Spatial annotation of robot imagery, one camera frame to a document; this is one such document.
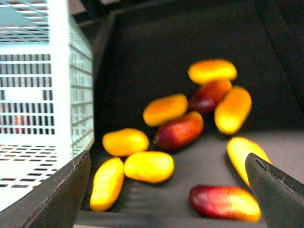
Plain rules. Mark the orange mango centre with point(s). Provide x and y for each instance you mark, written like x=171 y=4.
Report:
x=165 y=109

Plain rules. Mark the red yellow mango bottom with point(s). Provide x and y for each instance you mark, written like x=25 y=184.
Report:
x=224 y=202

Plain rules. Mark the light blue plastic basket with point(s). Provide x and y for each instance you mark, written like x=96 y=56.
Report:
x=46 y=93

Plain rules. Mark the red mango centre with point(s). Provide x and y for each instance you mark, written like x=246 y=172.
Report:
x=179 y=132

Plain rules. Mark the yellow mango top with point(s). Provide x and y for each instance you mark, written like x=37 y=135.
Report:
x=205 y=71

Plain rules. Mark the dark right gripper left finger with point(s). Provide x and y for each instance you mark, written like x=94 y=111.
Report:
x=56 y=202

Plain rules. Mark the red mango upper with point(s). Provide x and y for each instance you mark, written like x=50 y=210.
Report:
x=208 y=96

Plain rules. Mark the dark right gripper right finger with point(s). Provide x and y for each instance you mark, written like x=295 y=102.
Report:
x=279 y=196

